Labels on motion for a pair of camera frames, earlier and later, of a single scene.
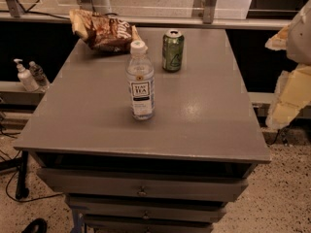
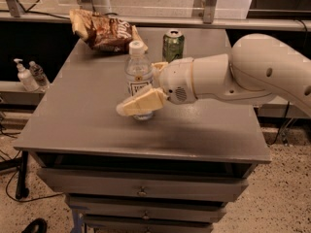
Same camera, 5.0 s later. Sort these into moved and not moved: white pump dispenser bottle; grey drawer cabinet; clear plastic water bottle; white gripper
Moved: white gripper
Not moved: white pump dispenser bottle; clear plastic water bottle; grey drawer cabinet
